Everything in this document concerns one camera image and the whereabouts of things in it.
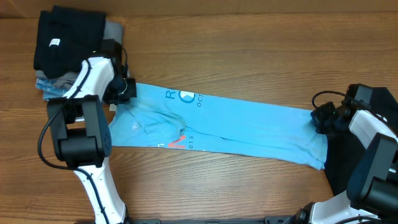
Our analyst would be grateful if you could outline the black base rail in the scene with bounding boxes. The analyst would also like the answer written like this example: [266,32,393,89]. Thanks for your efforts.
[127,216,293,224]

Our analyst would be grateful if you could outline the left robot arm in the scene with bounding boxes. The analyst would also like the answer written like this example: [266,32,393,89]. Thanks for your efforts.
[42,39,137,223]

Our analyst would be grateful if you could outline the black garment at right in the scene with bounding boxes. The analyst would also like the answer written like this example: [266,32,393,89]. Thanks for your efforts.
[324,84,397,195]

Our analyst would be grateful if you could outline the folded black garment on stack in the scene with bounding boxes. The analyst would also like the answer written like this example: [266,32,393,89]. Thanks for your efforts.
[33,6,106,78]

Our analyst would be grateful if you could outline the folded blue jeans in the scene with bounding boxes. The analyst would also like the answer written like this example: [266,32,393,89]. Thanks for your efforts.
[35,78,74,101]

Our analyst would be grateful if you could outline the light blue printed t-shirt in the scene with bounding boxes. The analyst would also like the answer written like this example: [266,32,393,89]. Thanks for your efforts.
[109,83,328,170]

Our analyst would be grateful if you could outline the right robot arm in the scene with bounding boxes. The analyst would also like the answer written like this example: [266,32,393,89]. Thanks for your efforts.
[285,83,397,223]

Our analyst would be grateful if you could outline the folded grey garment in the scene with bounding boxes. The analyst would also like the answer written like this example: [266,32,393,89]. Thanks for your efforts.
[35,20,123,89]

